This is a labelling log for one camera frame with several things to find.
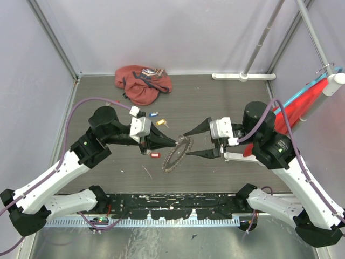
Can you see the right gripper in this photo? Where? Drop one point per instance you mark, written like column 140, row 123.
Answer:
column 220, row 146

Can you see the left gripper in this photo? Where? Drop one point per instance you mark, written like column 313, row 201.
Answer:
column 157, row 135

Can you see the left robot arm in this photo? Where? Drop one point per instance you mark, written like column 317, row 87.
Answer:
column 33, row 205

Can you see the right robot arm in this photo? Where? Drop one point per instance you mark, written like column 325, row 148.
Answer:
column 317, row 219

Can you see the key with red white tag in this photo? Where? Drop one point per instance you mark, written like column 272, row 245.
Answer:
column 153, row 154

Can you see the key with yellow tag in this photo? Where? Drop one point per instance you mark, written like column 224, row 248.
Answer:
column 162, row 122

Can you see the key with blue tag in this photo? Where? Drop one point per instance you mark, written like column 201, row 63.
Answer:
column 154, row 114

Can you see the red crumpled shirt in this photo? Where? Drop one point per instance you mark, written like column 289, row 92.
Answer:
column 142, row 85

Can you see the white rack base bar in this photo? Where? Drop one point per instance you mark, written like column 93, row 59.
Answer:
column 243, row 77

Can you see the red cloth on hanger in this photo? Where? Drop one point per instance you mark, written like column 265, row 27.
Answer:
column 299, row 107

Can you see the grey rack pole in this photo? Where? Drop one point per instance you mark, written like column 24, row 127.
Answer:
column 263, row 36

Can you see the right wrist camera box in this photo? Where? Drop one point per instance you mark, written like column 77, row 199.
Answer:
column 222, row 128

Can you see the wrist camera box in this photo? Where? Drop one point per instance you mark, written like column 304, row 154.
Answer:
column 140, row 127
column 222, row 128

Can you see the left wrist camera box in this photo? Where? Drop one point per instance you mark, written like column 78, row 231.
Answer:
column 140, row 127

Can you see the white slotted cable duct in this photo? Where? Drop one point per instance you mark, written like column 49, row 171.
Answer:
column 192, row 221

